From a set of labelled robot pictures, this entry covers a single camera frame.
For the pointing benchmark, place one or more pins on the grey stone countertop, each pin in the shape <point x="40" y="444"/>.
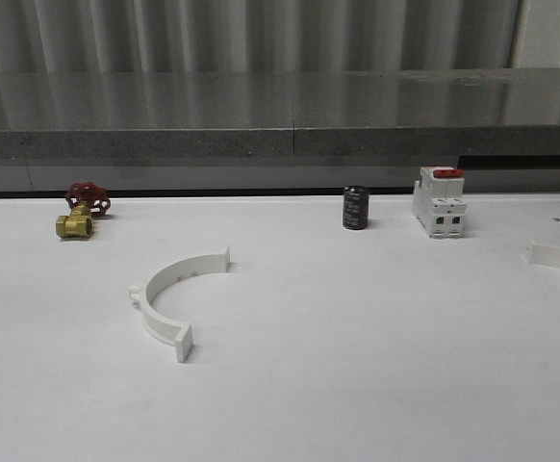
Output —
<point x="392" y="117"/>

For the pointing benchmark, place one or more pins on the black cylindrical capacitor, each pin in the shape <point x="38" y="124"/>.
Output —
<point x="355" y="207"/>

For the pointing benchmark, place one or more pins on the brass valve red handle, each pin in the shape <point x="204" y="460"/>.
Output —
<point x="86" y="200"/>

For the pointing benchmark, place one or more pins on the white red circuit breaker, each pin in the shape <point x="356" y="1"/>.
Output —
<point x="438" y="202"/>

